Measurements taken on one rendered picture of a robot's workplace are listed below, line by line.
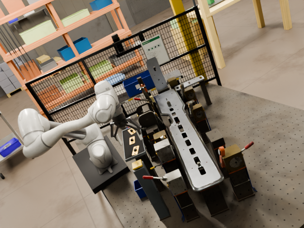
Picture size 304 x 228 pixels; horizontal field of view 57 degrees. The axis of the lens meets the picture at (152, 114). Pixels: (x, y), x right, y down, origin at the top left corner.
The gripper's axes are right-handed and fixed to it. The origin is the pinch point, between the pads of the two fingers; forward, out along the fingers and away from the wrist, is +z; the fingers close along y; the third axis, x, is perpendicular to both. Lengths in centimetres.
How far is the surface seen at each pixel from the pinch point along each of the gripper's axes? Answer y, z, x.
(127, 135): -9.4, 8.4, 19.7
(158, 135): 10.2, 16.4, 22.2
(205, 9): 70, 15, 346
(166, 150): 17.3, 16.8, 2.8
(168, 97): 13, 24, 92
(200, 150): 37.2, 24.3, 4.6
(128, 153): -5.0, 8.4, -1.2
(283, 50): 172, 124, 338
